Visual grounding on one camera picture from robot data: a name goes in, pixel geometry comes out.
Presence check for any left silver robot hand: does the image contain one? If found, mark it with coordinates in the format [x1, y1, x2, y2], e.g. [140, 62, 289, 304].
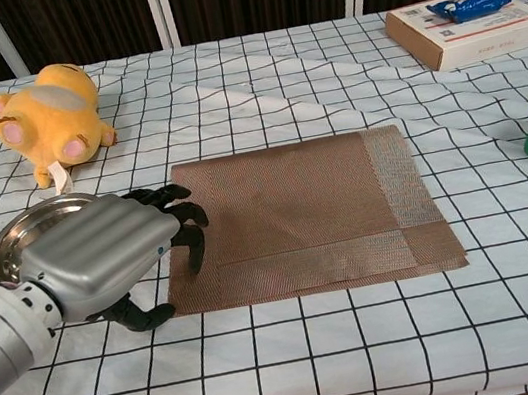
[9, 177, 225, 350]

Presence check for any brown woven placemat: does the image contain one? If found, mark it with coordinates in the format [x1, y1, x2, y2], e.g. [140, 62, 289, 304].
[145, 116, 471, 319]

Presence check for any yellow plush duck toy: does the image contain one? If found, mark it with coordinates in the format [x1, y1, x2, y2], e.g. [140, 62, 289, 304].
[0, 55, 127, 204]

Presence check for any blue snack packet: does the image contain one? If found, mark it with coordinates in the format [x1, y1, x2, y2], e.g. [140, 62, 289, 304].
[424, 0, 516, 30]

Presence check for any white cardboard box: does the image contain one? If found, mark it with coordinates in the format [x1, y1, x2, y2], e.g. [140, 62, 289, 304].
[381, 0, 528, 80]

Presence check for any white black-checked tablecloth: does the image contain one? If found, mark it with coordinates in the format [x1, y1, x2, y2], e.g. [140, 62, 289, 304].
[0, 0, 528, 395]

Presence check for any stainless steel bowl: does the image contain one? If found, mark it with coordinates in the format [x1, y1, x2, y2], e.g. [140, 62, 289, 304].
[0, 188, 110, 292]

